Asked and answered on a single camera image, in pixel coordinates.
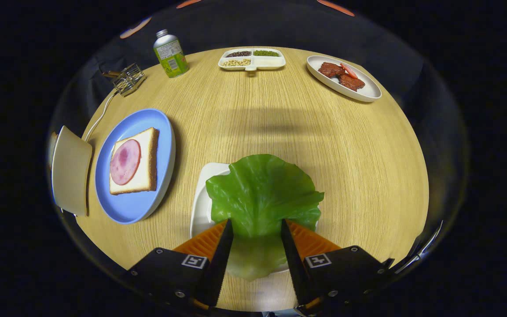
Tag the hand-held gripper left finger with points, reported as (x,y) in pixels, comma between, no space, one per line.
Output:
(218,264)

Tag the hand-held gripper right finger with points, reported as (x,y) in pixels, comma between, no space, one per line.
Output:
(295,264)

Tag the green lettuce leaf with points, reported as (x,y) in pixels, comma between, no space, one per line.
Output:
(262,193)

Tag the white square plate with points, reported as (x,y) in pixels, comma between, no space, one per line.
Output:
(200,207)

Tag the blue round plate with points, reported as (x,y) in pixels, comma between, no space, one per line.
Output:
(130,207)

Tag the white bread slice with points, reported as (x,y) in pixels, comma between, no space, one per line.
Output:
(148,163)

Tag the pink ham slice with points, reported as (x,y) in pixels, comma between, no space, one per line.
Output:
(125,162)

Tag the white toaster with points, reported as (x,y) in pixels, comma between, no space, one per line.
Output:
(71,171)

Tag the white oval plate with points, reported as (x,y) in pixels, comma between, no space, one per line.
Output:
(368,90)

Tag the brown meat piece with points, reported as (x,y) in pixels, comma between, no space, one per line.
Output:
(352,82)
(329,69)

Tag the pink sausage slice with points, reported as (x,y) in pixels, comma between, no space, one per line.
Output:
(349,70)

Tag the pile of yellow soybeans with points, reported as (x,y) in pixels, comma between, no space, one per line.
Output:
(236,62)

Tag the white divided tray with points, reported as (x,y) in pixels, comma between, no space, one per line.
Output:
(271,62)

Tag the pile of dark beans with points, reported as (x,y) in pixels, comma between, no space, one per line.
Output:
(238,54)

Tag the pile of green beans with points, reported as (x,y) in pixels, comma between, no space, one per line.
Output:
(266,53)

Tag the green label metal bottle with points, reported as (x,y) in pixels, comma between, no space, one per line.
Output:
(170,55)

